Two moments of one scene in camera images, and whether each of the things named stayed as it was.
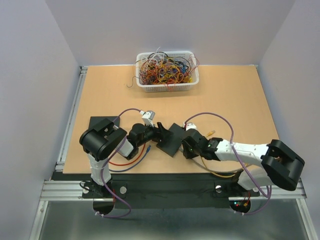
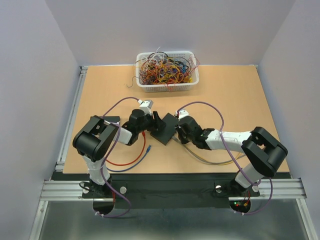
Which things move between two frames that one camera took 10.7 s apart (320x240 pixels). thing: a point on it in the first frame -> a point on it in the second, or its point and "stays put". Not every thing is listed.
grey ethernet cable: (212, 171) -> (205, 161)
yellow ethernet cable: (211, 172) -> (229, 162)
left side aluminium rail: (59, 164) stays put
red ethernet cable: (131, 161) stays put
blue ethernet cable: (140, 161) stays put
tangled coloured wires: (159, 68) stays put
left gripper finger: (164, 133) -> (160, 123)
